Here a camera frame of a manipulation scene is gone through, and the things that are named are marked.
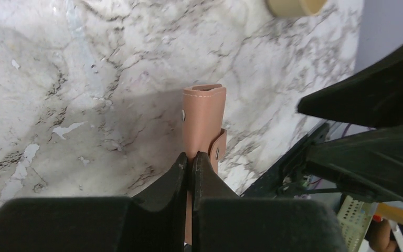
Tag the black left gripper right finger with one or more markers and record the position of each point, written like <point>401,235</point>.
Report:
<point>224,221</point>

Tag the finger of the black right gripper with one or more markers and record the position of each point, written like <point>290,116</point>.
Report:
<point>372,97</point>
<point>368,165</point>

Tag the tan leather card holder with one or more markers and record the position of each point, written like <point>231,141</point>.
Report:
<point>202,115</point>

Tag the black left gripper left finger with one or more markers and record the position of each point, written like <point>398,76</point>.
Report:
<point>152,220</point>

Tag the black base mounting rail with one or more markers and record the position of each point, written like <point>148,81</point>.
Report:
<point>291,164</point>

